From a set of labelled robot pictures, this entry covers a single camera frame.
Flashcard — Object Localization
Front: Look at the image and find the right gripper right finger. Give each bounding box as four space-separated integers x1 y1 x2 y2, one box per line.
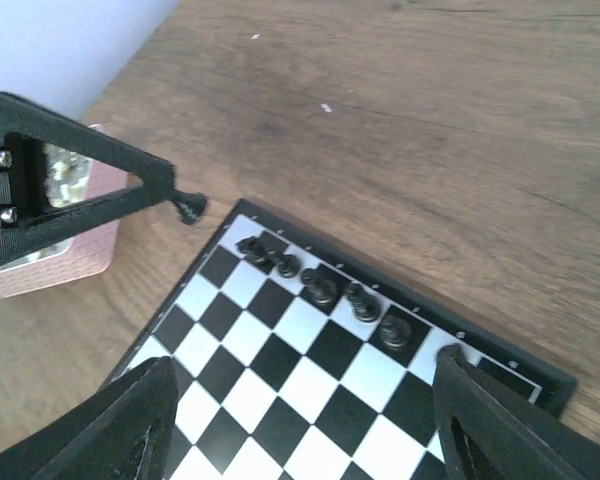
433 344 600 480

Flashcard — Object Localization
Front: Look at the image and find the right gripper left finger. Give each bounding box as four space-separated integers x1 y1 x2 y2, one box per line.
0 356 178 479

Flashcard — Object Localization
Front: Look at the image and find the pink tin of white pieces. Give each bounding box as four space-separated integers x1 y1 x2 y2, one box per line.
0 128 128 298

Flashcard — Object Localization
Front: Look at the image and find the black chess piece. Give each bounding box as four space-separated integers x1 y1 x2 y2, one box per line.
300 268 337 306
236 236 272 266
171 190 208 225
267 249 300 279
379 315 413 351
344 282 381 323

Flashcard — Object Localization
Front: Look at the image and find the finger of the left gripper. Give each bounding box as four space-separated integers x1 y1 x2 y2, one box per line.
0 92 176 210
0 183 153 265

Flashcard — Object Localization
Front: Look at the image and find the black and white chessboard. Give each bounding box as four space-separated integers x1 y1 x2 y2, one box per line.
114 200 576 479

